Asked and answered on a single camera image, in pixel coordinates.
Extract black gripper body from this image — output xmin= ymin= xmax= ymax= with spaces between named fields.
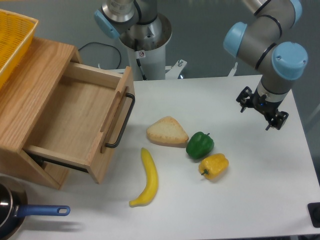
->
xmin=251 ymin=89 xmax=282 ymax=120

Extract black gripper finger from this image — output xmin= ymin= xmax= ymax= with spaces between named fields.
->
xmin=236 ymin=86 xmax=253 ymax=113
xmin=265 ymin=110 xmax=289 ymax=131

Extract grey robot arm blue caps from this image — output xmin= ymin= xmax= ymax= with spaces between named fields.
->
xmin=94 ymin=0 xmax=308 ymax=129

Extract green bell pepper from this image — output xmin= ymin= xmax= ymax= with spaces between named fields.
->
xmin=186 ymin=131 xmax=215 ymax=160

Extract yellow bell pepper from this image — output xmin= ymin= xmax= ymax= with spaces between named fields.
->
xmin=198 ymin=153 xmax=229 ymax=181

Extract triangular bread slice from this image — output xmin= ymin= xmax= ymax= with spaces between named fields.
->
xmin=146 ymin=116 xmax=189 ymax=148

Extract yellow banana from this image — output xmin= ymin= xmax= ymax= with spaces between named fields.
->
xmin=129 ymin=147 xmax=159 ymax=208

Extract wooden drawer cabinet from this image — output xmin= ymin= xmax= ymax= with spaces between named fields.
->
xmin=0 ymin=37 xmax=81 ymax=190

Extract yellow plastic basket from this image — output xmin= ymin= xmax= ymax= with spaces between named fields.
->
xmin=0 ymin=9 xmax=39 ymax=87

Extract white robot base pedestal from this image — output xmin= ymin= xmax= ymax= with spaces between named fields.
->
xmin=120 ymin=13 xmax=187 ymax=81

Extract black cable on floor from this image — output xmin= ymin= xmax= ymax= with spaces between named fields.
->
xmin=77 ymin=41 xmax=122 ymax=70

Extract open wooden drawer black handle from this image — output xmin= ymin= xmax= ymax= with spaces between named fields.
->
xmin=23 ymin=62 xmax=135 ymax=184

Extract blue handled frying pan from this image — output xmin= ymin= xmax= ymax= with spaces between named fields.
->
xmin=0 ymin=184 xmax=71 ymax=239

